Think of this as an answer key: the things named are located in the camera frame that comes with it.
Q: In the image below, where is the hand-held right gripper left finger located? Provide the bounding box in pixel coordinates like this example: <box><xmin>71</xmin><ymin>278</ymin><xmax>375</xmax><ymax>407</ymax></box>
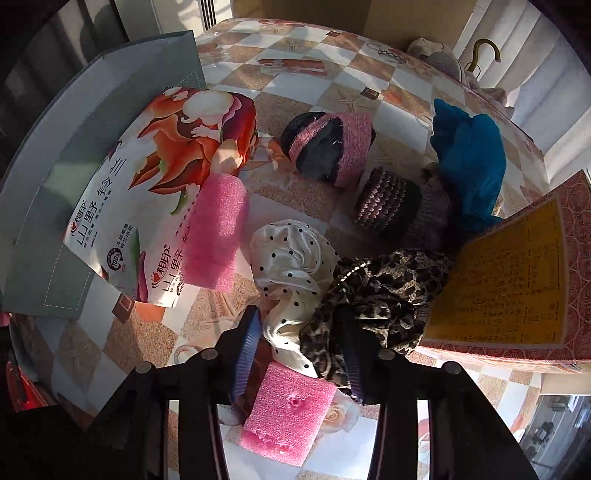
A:
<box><xmin>69</xmin><ymin>305</ymin><xmax>265</xmax><ymax>480</ymax></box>

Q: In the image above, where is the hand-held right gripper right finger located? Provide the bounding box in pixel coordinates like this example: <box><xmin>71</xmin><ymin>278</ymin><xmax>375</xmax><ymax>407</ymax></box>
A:
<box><xmin>335</xmin><ymin>305</ymin><xmax>539</xmax><ymax>480</ymax></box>

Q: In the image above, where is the leopard print cloth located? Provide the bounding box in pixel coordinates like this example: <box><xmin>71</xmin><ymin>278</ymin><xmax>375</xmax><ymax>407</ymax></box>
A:
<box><xmin>300</xmin><ymin>249</ymin><xmax>453</xmax><ymax>400</ymax></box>

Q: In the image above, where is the white polka dot cloth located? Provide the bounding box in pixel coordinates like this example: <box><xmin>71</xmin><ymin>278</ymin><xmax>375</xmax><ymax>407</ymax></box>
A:
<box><xmin>249</xmin><ymin>219</ymin><xmax>340</xmax><ymax>377</ymax></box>

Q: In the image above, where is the pink foam block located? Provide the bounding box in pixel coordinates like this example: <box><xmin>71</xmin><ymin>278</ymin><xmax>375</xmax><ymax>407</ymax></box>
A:
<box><xmin>240</xmin><ymin>361</ymin><xmax>338</xmax><ymax>466</ymax></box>

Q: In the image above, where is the pink foam roll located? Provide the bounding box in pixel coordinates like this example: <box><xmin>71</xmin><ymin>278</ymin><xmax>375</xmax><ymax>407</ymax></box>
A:
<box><xmin>180</xmin><ymin>173</ymin><xmax>247</xmax><ymax>292</ymax></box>

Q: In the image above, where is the striped knitted sock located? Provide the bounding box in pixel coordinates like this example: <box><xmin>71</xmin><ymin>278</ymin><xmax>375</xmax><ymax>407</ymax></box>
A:
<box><xmin>353</xmin><ymin>167</ymin><xmax>451</xmax><ymax>252</ymax></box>

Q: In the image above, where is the red and yellow box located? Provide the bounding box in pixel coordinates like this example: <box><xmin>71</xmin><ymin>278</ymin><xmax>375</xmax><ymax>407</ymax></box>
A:
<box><xmin>411</xmin><ymin>168</ymin><xmax>591</xmax><ymax>374</ymax></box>

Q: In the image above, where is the floral printed tissue pack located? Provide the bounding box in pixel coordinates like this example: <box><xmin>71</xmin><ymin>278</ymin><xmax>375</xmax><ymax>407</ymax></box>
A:
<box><xmin>62</xmin><ymin>88</ymin><xmax>257</xmax><ymax>308</ymax></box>

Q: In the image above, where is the black and pink sock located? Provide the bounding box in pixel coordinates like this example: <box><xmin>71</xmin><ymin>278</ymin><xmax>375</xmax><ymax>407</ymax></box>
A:
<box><xmin>281</xmin><ymin>111</ymin><xmax>377</xmax><ymax>188</ymax></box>

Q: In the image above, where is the red plastic object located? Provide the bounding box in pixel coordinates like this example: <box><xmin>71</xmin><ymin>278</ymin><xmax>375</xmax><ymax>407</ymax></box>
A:
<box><xmin>4</xmin><ymin>360</ymin><xmax>51</xmax><ymax>411</ymax></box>

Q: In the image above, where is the checkered printed tablecloth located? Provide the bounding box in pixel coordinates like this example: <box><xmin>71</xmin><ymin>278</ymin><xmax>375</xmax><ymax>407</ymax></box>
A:
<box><xmin>9</xmin><ymin>18</ymin><xmax>550</xmax><ymax>480</ymax></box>

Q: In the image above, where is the grey knitted sock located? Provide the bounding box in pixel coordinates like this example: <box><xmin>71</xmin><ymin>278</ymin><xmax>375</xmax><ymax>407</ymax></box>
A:
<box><xmin>425</xmin><ymin>51</ymin><xmax>463</xmax><ymax>85</ymax></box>

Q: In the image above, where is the white curtain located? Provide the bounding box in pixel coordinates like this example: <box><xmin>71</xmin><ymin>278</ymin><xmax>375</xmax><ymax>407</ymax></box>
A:
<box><xmin>455</xmin><ymin>0</ymin><xmax>591</xmax><ymax>185</ymax></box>

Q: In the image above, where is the yellow hanger hook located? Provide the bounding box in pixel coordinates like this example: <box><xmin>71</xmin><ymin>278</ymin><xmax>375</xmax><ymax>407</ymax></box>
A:
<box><xmin>466</xmin><ymin>39</ymin><xmax>502</xmax><ymax>72</ymax></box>

